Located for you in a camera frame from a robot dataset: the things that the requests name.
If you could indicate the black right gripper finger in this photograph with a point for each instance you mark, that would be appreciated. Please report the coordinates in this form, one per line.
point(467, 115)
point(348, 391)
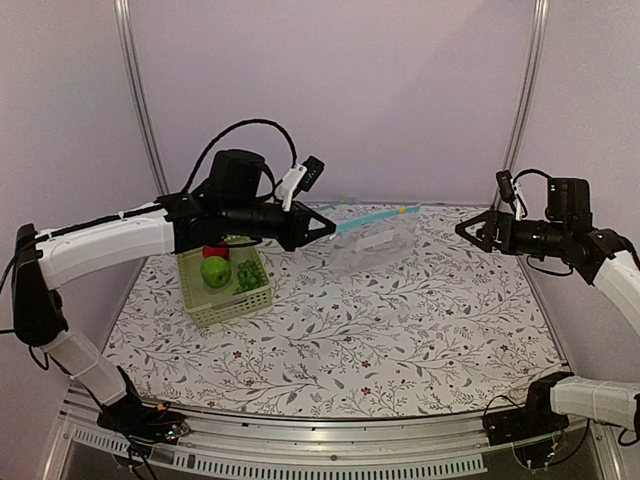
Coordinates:
point(481, 219)
point(478, 238)

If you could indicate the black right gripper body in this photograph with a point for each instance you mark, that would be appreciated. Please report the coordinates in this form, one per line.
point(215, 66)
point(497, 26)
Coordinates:
point(515, 244)

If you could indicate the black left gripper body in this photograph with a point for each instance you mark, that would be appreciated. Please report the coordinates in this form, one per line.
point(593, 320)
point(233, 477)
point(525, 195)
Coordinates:
point(285, 236)

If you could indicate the clear blue zip top bag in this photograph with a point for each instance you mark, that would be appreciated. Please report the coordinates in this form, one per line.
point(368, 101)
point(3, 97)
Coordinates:
point(372, 240)

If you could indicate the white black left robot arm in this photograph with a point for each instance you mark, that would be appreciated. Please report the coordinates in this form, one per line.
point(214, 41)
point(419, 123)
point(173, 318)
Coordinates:
point(225, 204)

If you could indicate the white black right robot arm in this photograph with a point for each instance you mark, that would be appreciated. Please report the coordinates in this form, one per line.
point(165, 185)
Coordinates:
point(604, 259)

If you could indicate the spare clear blue zip bag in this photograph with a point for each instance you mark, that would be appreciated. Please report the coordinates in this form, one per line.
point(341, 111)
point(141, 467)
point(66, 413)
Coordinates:
point(335, 204)

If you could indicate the red apple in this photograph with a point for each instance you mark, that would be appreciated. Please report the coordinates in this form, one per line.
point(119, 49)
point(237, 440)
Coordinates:
point(221, 251)

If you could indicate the green grape bunch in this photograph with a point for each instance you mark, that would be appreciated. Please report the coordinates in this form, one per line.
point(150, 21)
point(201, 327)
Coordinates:
point(249, 276)

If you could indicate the green apple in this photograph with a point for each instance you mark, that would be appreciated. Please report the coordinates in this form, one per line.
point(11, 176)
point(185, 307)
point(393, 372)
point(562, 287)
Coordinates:
point(215, 271)

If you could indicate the floral patterned table mat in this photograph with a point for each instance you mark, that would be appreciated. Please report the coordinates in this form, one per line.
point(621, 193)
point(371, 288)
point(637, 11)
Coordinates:
point(444, 328)

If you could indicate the light green perforated plastic basket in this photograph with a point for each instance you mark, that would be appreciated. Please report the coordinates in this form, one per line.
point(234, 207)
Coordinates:
point(207, 306)

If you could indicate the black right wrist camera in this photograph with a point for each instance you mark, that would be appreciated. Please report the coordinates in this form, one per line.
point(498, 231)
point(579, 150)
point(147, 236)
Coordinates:
point(509, 192)

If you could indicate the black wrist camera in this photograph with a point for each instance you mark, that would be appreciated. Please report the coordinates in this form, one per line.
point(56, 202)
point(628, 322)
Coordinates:
point(300, 177)
point(509, 192)

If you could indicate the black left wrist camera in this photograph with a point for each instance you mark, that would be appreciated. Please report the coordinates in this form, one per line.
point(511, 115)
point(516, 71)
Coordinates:
point(300, 177)

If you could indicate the left aluminium frame post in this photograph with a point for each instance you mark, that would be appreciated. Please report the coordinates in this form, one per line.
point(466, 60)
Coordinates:
point(135, 80)

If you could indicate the aluminium frame post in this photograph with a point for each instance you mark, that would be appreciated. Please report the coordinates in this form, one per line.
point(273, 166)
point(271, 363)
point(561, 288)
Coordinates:
point(534, 53)
point(135, 80)

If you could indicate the right aluminium frame post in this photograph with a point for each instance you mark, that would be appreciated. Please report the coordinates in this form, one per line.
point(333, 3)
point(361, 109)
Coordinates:
point(534, 53)

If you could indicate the aluminium front rail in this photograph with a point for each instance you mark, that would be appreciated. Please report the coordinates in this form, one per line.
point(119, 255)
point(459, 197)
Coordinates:
point(226, 445)

